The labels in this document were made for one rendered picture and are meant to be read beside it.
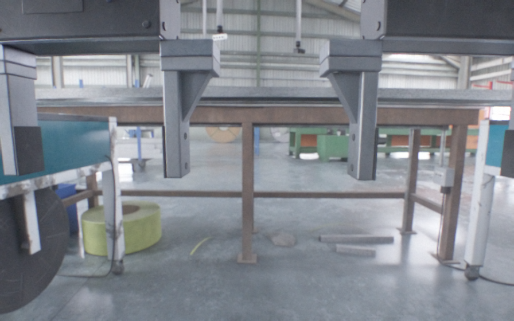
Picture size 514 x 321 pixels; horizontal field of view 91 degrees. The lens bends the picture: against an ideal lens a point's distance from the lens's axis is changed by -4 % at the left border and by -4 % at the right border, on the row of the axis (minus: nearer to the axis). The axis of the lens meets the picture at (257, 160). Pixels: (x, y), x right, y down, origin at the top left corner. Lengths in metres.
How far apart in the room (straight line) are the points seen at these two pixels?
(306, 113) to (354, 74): 1.10
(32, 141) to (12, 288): 1.03
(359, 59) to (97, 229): 1.56
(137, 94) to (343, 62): 0.38
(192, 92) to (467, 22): 0.20
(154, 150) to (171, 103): 4.01
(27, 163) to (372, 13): 0.30
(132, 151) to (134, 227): 2.79
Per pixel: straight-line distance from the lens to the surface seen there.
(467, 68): 11.16
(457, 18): 0.24
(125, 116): 1.45
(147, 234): 1.67
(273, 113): 1.29
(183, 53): 0.21
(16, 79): 0.29
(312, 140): 6.62
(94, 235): 1.68
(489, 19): 0.25
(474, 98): 0.57
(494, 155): 1.41
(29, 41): 0.26
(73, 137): 1.10
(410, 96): 0.51
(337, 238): 1.75
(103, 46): 0.25
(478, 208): 1.49
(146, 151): 4.25
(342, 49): 0.21
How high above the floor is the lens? 0.70
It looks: 7 degrees down
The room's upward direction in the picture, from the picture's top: straight up
